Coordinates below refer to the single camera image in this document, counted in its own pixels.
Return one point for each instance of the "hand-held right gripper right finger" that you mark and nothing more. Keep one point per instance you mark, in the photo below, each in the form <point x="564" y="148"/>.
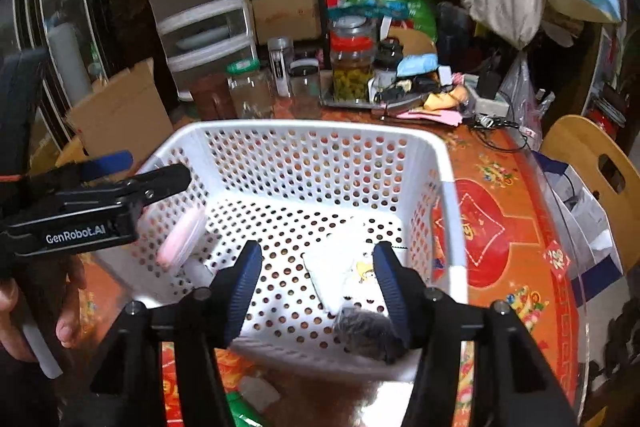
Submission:
<point x="392" y="297"/>

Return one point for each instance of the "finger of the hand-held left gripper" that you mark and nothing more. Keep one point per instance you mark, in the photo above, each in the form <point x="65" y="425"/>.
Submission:
<point x="160" y="184"/>
<point x="107" y="164"/>

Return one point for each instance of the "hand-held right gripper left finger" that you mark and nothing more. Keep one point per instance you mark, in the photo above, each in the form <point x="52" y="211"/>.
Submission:
<point x="242" y="297"/>

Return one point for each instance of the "dark socks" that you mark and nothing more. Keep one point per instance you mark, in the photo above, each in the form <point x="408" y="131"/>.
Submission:
<point x="365" y="332"/>

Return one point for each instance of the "small white soft packet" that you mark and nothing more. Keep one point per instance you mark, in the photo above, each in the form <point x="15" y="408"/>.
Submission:
<point x="200" y="274"/>

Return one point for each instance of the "pink soft packet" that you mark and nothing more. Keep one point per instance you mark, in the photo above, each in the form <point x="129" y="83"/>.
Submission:
<point x="180" y="237"/>

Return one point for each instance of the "white perforated plastic basket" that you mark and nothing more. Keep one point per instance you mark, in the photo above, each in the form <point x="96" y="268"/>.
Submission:
<point x="300" y="167"/>

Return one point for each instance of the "green soft packet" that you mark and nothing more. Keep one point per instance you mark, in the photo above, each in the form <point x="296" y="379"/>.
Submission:
<point x="245" y="414"/>

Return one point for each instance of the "person's left hand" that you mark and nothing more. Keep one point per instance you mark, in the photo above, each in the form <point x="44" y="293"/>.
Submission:
<point x="70" y="302"/>

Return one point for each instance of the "open cardboard box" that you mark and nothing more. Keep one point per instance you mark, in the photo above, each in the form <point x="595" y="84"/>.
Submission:
<point x="120" y="112"/>

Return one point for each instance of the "brown glass jar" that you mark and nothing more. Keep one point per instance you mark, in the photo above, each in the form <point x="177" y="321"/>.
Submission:
<point x="212" y="99"/>

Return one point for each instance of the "white stick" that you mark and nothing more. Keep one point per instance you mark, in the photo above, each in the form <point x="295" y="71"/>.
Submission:
<point x="42" y="352"/>

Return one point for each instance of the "green-lidded glass jar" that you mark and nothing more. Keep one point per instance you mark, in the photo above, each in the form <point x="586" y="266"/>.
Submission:
<point x="250" y="89"/>

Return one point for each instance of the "dark mirrored wardrobe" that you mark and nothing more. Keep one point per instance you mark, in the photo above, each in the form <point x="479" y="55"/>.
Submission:
<point x="60" y="7"/>

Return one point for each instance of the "red paper square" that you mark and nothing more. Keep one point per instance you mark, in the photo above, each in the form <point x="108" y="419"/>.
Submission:
<point x="555" y="259"/>

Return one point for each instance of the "tall clear bottle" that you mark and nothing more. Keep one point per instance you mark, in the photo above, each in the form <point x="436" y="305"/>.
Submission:
<point x="280" y="62"/>

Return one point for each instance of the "black-lidded glass jar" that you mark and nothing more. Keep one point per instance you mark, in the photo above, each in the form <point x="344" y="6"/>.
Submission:
<point x="305" y="84"/>

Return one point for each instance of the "metal tray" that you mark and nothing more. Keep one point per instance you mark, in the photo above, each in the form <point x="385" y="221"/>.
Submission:
<point x="330" y="101"/>

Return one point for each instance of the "blue and white paper bag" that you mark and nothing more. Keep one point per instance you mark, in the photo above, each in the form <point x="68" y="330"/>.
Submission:
<point x="580" y="212"/>

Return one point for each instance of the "closed cardboard box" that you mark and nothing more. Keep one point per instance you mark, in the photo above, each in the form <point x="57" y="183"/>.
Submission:
<point x="285" y="12"/>

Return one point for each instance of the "red-lidded pickle jar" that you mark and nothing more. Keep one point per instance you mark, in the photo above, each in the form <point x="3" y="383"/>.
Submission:
<point x="352" y="67"/>

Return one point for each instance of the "blue face mask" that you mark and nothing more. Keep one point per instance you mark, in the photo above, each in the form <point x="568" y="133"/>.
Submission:
<point x="417" y="64"/>

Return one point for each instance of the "dark round jar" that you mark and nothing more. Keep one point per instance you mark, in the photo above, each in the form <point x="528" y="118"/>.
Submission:
<point x="389" y="59"/>

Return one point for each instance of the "wooden chair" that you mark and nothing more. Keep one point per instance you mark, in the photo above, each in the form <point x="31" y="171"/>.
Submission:
<point x="575" y="142"/>

